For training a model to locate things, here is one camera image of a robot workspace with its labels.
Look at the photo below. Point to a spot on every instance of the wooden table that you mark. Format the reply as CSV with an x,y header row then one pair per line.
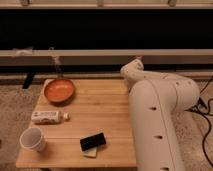
x,y
99,105

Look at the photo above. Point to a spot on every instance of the black rectangular box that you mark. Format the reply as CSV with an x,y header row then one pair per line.
x,y
92,141

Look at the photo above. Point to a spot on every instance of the pale sponge pad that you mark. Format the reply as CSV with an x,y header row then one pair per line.
x,y
92,152

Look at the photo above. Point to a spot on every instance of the white plastic bottle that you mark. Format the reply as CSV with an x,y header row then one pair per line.
x,y
49,117

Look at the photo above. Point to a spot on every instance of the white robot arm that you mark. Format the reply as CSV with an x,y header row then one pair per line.
x,y
153,98

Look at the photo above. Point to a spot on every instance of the white paper cup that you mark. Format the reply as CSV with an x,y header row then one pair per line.
x,y
33,139

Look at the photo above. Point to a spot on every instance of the orange frying pan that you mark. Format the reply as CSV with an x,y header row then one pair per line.
x,y
59,89

